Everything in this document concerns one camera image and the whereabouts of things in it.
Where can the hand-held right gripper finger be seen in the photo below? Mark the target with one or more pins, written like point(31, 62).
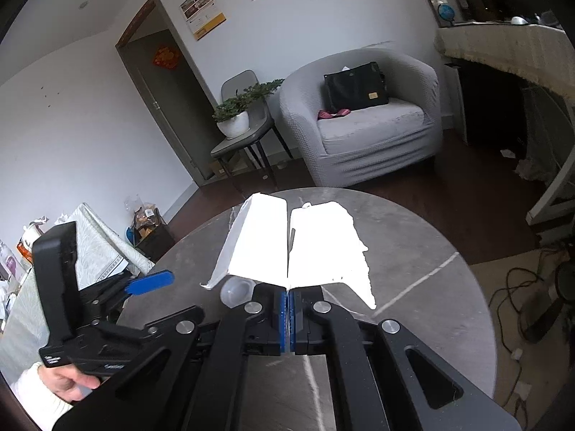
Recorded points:
point(291, 318)
point(282, 318)

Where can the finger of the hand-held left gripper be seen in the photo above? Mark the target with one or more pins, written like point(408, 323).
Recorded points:
point(150, 283)
point(121, 330)

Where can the white cardboard box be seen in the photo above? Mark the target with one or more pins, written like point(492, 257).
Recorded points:
point(323, 242)

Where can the person's left forearm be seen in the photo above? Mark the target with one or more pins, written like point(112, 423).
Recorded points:
point(36, 406)

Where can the person's left hand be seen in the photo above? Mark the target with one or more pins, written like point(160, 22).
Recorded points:
point(63, 379)

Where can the black storage box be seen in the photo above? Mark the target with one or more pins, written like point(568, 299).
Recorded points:
point(157, 244)

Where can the small white plastic cup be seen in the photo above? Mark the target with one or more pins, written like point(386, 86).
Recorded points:
point(236, 292)

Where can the white patterned chair cover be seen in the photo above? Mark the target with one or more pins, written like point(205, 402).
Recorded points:
point(99, 242)

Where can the plastic bag of snacks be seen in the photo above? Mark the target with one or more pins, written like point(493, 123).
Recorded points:
point(146, 217)

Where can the potted plant white pot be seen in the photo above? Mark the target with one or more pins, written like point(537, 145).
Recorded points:
point(233, 125)

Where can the grey dining chair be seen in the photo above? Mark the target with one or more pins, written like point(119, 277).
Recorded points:
point(251, 130)

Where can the grey-green door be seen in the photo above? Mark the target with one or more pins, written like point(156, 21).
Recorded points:
point(166, 98)

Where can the grey armchair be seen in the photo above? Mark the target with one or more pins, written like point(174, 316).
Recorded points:
point(373, 139)

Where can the red striped cloth item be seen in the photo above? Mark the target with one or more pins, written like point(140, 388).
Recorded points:
point(334, 114)

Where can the red door decoration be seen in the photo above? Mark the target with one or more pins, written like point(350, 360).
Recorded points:
point(166, 57)

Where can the black handbag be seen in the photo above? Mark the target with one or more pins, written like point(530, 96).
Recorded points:
point(355, 90)

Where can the white power socket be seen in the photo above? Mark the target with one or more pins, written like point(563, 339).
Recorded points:
point(523, 390)

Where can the black fan stand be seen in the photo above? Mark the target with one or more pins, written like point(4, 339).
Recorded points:
point(546, 318)

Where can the white paper scrap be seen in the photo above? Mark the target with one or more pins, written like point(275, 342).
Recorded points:
point(508, 153)

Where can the beige lace cabinet cloth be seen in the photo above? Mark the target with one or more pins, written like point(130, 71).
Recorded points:
point(503, 49)

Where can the small blue globe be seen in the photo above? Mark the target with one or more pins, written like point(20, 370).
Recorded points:
point(447, 12)

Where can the small white object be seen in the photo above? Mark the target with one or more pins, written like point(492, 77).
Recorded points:
point(520, 20)

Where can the wall calendar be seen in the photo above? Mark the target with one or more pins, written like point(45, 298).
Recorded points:
point(202, 11)

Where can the white metal frame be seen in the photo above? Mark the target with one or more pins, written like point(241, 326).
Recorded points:
point(552, 193)

